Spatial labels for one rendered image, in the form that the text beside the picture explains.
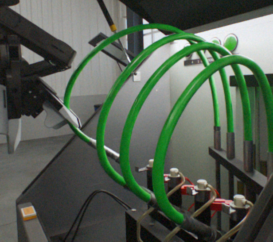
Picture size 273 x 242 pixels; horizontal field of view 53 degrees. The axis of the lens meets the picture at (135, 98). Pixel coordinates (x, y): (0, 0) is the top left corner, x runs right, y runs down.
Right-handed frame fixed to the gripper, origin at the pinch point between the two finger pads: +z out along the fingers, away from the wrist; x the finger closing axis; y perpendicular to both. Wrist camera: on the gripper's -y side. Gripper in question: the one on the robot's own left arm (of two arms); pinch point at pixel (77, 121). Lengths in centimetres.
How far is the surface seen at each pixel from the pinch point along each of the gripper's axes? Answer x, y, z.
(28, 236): -1.9, 25.2, 10.2
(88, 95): -682, -5, -183
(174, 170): 6.5, -7.3, 22.4
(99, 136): 15.9, -2.4, 8.2
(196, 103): -26.1, -28.6, 17.7
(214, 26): -10.2, -44.0, 6.0
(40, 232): -3.2, 23.5, 11.4
